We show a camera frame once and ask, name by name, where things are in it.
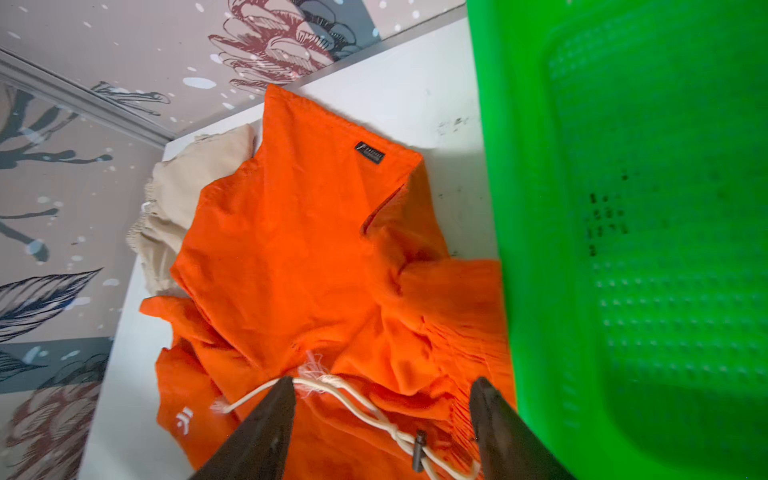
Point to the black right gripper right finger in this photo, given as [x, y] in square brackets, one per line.
[508, 448]

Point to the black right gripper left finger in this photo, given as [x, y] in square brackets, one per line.
[259, 446]

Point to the orange shorts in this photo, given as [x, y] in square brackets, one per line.
[324, 250]

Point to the beige shorts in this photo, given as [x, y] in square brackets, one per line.
[171, 198]

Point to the green plastic basket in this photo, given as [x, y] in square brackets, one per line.
[626, 144]

